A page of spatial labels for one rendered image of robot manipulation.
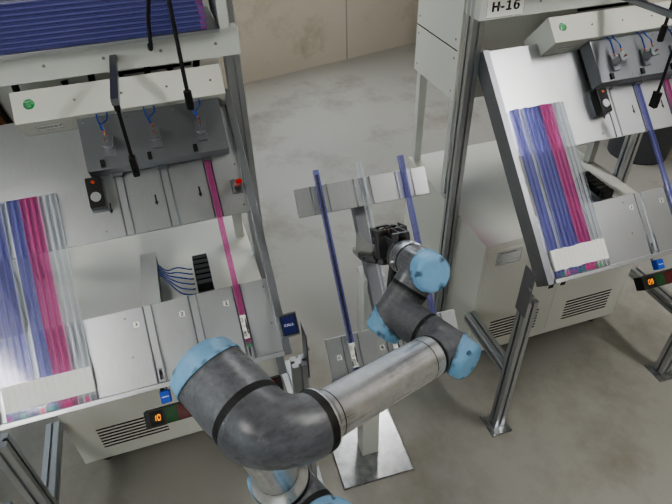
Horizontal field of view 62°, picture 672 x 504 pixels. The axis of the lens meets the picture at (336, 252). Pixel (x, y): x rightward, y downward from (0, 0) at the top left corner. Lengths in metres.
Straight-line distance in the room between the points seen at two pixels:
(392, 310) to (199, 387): 0.41
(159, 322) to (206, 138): 0.47
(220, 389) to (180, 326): 0.65
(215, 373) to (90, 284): 1.18
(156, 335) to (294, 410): 0.72
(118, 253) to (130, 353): 0.65
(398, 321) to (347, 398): 0.26
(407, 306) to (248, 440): 0.43
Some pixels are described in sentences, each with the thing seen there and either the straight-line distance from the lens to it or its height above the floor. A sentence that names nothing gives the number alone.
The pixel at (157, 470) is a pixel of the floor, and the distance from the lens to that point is 2.18.
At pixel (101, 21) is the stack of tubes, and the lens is 1.44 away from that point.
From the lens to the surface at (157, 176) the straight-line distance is 1.50.
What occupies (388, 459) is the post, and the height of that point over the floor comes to 0.01.
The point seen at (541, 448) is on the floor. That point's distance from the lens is 2.22.
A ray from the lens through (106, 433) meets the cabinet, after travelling 2.08.
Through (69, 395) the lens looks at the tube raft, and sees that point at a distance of 1.47.
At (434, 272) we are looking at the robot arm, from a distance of 1.04.
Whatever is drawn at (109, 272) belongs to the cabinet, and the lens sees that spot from 1.97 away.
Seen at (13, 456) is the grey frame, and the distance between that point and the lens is 1.63.
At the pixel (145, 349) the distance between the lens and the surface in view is 1.45.
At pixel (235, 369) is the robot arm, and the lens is 0.82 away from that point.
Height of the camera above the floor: 1.81
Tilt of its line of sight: 39 degrees down
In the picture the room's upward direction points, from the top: 2 degrees counter-clockwise
